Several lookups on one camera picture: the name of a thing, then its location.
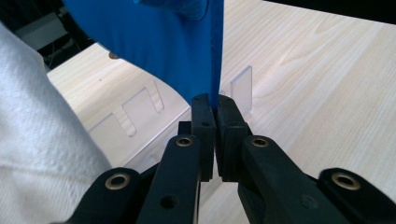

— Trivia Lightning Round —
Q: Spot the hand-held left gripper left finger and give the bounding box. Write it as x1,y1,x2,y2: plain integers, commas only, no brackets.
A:
135,93,218,224

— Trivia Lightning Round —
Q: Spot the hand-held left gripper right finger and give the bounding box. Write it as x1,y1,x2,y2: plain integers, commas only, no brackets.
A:
214,93,350,224

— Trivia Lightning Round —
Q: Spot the clear acrylic rack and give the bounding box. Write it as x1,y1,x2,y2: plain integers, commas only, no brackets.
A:
88,64,254,175

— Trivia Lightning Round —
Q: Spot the blue cap with orange trim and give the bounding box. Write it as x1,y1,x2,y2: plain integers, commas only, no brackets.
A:
61,0,225,108

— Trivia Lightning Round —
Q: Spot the white cap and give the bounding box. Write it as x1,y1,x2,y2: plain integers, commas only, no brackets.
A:
0,21,114,224

